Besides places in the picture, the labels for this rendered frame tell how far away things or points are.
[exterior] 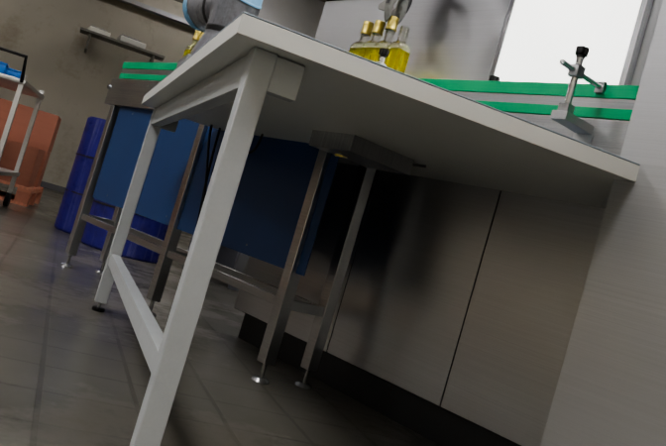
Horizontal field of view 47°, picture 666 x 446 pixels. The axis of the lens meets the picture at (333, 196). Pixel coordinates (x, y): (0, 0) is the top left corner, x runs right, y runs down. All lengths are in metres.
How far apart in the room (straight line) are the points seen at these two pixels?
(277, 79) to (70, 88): 10.35
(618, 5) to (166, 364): 1.45
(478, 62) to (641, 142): 0.89
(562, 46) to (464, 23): 0.38
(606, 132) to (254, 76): 0.86
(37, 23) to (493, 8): 9.73
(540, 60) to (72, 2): 9.96
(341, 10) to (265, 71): 1.74
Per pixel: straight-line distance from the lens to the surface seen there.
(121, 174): 3.39
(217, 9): 1.99
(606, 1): 2.17
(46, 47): 11.62
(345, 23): 2.92
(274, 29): 1.22
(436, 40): 2.49
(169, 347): 1.25
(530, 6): 2.31
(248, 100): 1.24
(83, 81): 11.57
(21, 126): 7.18
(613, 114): 1.82
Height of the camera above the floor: 0.46
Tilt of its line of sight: 3 degrees up
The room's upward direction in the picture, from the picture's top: 16 degrees clockwise
